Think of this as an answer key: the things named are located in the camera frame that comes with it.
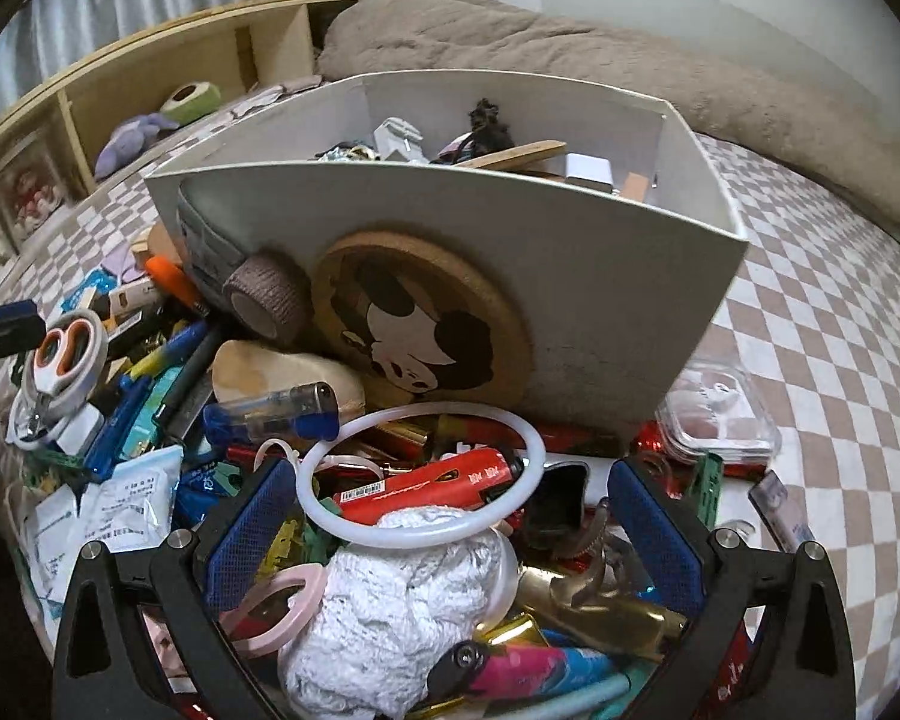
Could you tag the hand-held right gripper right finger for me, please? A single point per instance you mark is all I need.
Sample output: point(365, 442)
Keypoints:
point(656, 532)

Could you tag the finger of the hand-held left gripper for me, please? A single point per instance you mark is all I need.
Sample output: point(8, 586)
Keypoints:
point(4, 317)

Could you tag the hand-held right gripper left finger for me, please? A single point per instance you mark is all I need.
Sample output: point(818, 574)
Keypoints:
point(251, 532)

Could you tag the white cardboard box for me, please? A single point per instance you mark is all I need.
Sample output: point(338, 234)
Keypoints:
point(607, 270)

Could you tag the white charger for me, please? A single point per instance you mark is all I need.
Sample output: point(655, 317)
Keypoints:
point(589, 169)

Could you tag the orange white scissors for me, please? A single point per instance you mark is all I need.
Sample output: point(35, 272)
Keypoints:
point(64, 360)

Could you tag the gold foil wrapper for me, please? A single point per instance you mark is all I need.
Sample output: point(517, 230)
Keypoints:
point(607, 619)

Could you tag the blue lighter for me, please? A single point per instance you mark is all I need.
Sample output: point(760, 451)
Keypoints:
point(285, 409)

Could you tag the white mask packet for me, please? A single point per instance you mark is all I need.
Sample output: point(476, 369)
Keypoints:
point(127, 495)

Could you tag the clear plastic case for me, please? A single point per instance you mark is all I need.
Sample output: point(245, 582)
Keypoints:
point(720, 412)

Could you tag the white crumpled lace cloth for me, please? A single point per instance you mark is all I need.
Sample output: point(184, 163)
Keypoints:
point(390, 615)

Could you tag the orange marker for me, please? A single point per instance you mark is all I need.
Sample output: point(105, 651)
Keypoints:
point(174, 283)

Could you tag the red utility knife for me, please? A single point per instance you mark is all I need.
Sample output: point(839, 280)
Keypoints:
point(435, 484)

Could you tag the grey foil packet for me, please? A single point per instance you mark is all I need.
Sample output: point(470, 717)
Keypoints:
point(202, 240)

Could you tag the purple plush toy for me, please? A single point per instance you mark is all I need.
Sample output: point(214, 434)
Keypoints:
point(131, 142)

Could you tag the brown bandage roll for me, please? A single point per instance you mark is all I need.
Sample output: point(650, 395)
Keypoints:
point(266, 300)

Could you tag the panda cork coaster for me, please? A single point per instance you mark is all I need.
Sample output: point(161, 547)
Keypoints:
point(420, 315)

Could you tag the green avocado plush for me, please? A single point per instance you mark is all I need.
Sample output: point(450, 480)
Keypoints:
point(191, 101)

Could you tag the wooden bedside shelf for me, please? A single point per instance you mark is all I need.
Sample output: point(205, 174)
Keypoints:
point(157, 52)

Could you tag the checkered bed sheet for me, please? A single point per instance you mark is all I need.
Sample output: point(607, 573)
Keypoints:
point(832, 277)

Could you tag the grey white plastic holder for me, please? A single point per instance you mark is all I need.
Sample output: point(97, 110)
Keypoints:
point(397, 139)

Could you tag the dark figurine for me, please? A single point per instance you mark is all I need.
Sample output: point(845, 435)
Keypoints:
point(491, 127)

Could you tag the beige quilt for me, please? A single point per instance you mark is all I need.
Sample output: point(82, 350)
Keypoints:
point(682, 82)

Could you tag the white headboard panel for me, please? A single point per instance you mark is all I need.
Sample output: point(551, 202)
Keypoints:
point(682, 0)

